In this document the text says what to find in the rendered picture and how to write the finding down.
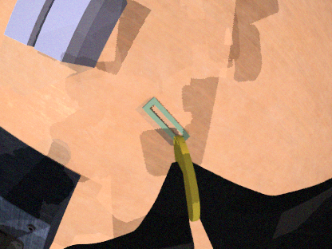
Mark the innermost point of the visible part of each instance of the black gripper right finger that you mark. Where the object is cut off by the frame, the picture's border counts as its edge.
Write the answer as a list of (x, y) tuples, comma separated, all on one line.
[(235, 217)]

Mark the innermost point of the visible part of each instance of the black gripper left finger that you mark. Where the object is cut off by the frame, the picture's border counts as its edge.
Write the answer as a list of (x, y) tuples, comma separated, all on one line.
[(165, 226)]

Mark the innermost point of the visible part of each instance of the gold coin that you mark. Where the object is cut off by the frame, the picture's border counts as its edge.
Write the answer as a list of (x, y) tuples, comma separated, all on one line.
[(189, 176)]

